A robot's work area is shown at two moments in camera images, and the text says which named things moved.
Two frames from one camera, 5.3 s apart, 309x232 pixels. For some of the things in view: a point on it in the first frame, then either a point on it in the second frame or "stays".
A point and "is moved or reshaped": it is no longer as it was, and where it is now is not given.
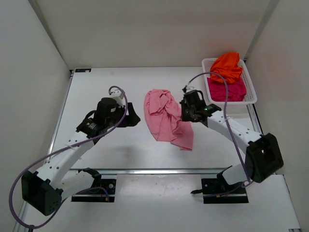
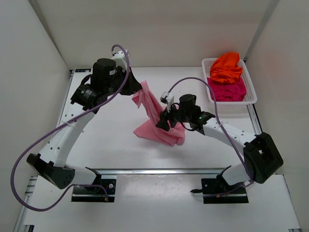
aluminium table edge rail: [153, 171] stays
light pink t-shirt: [163, 118] is moved or reshaped
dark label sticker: [82, 70] stays
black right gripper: [187, 111] -> [167, 117]
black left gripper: [129, 116] -> [130, 83]
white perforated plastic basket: [250, 96] stays
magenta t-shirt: [236, 91] stays
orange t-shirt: [227, 66] stays
